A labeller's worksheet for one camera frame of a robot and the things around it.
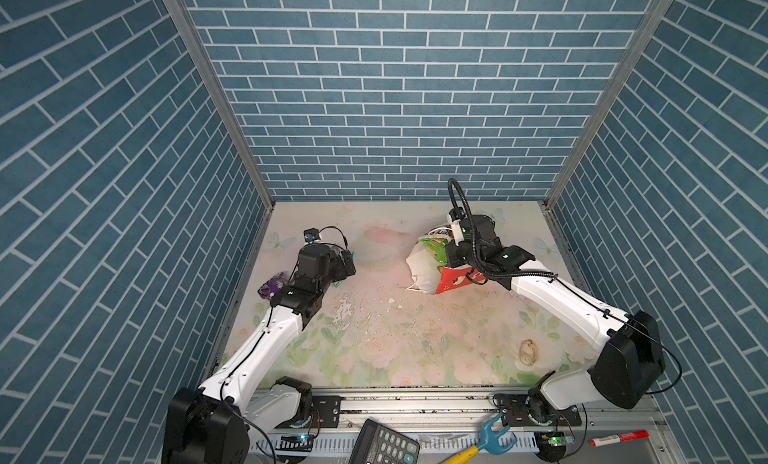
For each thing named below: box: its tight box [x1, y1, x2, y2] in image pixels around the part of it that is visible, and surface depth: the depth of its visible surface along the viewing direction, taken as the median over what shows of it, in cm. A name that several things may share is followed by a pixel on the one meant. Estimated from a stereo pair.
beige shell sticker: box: [519, 339, 539, 366], surface depth 86 cm
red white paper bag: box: [406, 226, 487, 295], surface depth 100 cm
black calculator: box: [348, 418, 421, 464], surface depth 69 cm
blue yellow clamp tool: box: [439, 412, 517, 464], surface depth 70 cm
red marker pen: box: [590, 430, 650, 447], surface depth 71 cm
